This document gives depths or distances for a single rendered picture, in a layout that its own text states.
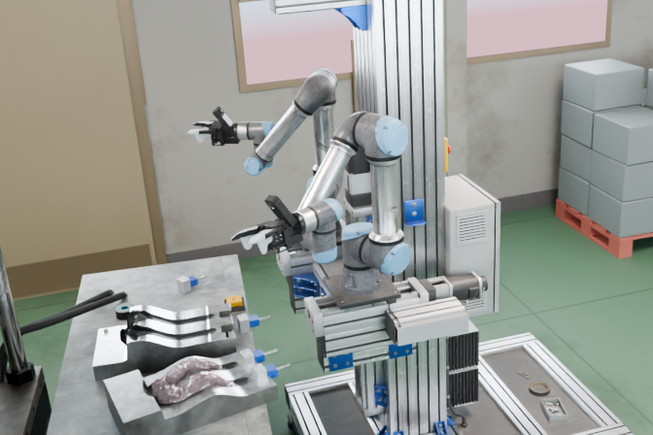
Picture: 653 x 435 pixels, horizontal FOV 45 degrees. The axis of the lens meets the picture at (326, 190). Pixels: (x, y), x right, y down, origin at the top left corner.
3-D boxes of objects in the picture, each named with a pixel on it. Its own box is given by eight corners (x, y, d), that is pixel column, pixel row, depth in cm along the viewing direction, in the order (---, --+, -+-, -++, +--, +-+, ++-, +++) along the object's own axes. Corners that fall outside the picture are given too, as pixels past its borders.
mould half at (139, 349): (232, 322, 309) (228, 292, 304) (237, 358, 285) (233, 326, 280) (101, 342, 301) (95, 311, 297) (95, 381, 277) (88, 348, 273)
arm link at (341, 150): (340, 100, 260) (270, 231, 254) (362, 105, 253) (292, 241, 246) (360, 117, 268) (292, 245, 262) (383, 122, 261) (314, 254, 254)
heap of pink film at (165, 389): (219, 362, 273) (216, 343, 270) (238, 387, 258) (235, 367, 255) (145, 386, 262) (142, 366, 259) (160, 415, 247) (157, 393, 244)
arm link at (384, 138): (384, 258, 277) (377, 107, 257) (415, 271, 266) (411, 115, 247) (359, 270, 270) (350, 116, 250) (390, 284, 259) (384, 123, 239)
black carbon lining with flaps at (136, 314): (215, 317, 300) (212, 295, 297) (218, 339, 285) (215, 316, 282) (121, 331, 295) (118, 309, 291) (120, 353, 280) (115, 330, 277)
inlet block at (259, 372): (287, 367, 273) (286, 354, 271) (293, 375, 268) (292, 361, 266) (252, 380, 267) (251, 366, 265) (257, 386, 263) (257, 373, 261)
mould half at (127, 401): (248, 361, 283) (245, 335, 279) (278, 398, 261) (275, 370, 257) (108, 408, 262) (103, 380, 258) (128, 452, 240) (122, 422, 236)
